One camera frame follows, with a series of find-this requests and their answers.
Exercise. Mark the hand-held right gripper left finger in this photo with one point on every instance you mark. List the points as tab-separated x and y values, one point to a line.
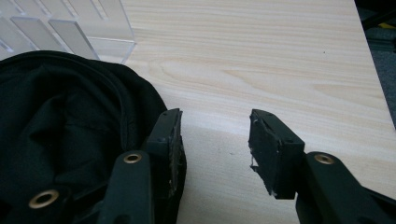
165	146

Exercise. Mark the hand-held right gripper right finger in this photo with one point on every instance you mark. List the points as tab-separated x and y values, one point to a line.
274	155

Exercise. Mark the black fabric bag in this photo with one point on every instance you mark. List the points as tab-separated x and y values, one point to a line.
68	124

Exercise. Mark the clear acrylic organizer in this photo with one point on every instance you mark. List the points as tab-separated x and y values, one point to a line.
62	28

